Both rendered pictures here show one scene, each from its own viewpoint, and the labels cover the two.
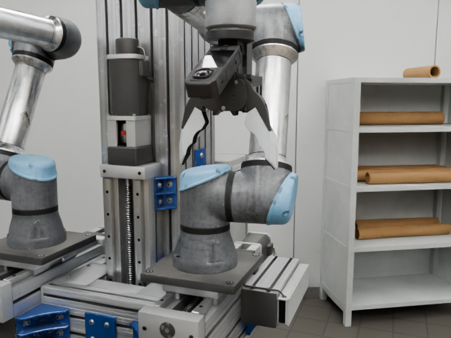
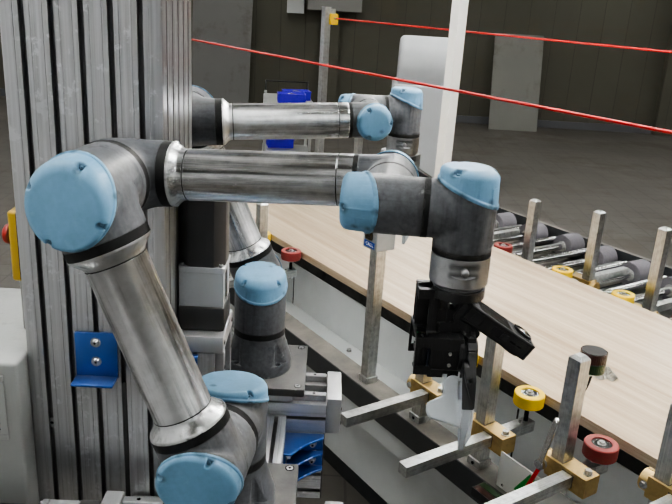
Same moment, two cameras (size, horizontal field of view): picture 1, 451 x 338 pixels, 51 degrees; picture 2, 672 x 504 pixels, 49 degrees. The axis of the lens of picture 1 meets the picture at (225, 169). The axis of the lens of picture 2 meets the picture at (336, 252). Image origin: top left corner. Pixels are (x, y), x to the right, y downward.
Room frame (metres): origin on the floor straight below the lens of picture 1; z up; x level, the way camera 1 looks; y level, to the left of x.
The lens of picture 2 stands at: (1.48, 1.55, 1.85)
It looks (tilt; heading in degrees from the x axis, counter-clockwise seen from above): 19 degrees down; 248
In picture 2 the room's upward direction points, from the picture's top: 4 degrees clockwise
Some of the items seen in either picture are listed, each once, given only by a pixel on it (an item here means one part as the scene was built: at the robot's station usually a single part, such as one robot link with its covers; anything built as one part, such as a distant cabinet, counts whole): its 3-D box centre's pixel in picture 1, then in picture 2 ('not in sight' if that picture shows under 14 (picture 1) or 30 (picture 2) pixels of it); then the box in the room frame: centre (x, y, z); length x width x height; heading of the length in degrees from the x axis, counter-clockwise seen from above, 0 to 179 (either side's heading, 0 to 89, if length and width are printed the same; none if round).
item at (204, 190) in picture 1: (207, 193); (260, 296); (1.06, 0.04, 1.20); 0.13 x 0.12 x 0.14; 77
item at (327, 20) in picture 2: not in sight; (325, 105); (-0.05, -2.63, 1.25); 0.09 x 0.08 x 1.10; 103
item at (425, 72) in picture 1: (421, 73); not in sight; (3.10, -1.27, 1.59); 0.30 x 0.08 x 0.08; 10
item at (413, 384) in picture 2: not in sight; (427, 390); (0.51, -0.11, 0.81); 0.14 x 0.06 x 0.05; 103
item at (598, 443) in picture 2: not in sight; (597, 462); (0.32, 0.38, 0.85); 0.08 x 0.08 x 0.11
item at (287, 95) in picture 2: not in sight; (286, 130); (-0.91, -6.15, 0.47); 1.00 x 0.58 x 0.95; 70
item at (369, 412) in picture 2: not in sight; (408, 401); (0.59, -0.07, 0.80); 0.44 x 0.03 x 0.04; 13
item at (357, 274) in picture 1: (398, 196); not in sight; (3.07, -1.16, 0.78); 0.90 x 0.45 x 1.55; 100
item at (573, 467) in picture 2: not in sight; (568, 471); (0.40, 0.38, 0.85); 0.14 x 0.06 x 0.05; 103
